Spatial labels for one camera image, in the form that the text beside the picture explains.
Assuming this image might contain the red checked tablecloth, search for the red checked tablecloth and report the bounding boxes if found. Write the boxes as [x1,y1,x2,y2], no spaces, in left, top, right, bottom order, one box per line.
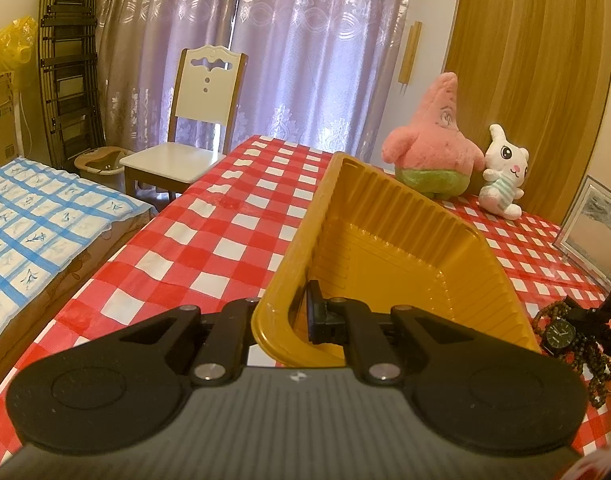
[0,134,611,466]

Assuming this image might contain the pink starfish plush toy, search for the pink starfish plush toy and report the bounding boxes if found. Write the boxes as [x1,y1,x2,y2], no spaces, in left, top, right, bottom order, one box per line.
[382,72,486,200]

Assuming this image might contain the yellow plastic bag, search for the yellow plastic bag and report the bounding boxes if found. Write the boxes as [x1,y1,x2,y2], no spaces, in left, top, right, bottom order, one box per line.
[0,16,39,81]

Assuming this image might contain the silver picture frame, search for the silver picture frame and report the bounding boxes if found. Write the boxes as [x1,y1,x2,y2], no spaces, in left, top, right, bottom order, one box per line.
[553,176,611,292]

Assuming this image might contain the black wristwatch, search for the black wristwatch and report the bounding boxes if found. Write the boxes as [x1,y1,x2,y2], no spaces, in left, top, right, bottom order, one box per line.
[542,319,580,358]

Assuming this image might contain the white rabbit plush toy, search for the white rabbit plush toy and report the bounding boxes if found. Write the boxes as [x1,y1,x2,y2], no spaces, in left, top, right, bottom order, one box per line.
[478,124,531,221]

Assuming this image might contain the brown bead bracelet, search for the brown bead bracelet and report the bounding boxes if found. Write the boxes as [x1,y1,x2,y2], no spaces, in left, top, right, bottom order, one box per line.
[530,299,611,409]

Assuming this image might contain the purple patterned curtain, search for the purple patterned curtain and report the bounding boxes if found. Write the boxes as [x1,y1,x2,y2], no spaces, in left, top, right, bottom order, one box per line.
[93,0,419,161]

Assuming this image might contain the wooden door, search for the wooden door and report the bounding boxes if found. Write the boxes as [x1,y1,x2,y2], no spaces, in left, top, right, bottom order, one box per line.
[443,0,611,226]

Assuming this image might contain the blue checked bed sheet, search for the blue checked bed sheet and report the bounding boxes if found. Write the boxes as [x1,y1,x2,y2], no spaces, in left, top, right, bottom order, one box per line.
[0,156,154,348]

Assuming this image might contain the yellow plastic tray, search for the yellow plastic tray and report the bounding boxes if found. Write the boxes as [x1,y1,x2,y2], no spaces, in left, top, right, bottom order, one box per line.
[252,151,541,368]

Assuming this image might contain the stack of black folding chairs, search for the stack of black folding chairs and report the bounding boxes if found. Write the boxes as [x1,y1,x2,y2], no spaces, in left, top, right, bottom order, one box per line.
[36,0,106,171]

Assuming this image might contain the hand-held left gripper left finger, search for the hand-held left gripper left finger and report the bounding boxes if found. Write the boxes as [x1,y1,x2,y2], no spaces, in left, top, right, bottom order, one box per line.
[98,298,262,387]

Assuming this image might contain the white wooden chair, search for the white wooden chair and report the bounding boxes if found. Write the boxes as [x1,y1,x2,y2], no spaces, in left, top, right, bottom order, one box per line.
[120,45,249,206]

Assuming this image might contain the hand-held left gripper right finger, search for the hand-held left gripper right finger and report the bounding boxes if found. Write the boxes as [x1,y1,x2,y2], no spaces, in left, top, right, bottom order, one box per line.
[305,280,486,387]

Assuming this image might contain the beige foot basin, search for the beige foot basin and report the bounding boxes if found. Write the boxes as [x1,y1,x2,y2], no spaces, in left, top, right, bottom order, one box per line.
[74,146,136,192]

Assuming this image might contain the brown mattress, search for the brown mattress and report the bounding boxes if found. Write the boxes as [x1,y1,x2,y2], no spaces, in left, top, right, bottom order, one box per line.
[0,202,159,401]

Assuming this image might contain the wooden handle bar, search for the wooden handle bar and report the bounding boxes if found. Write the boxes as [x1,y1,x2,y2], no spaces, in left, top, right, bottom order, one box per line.
[398,21,423,93]

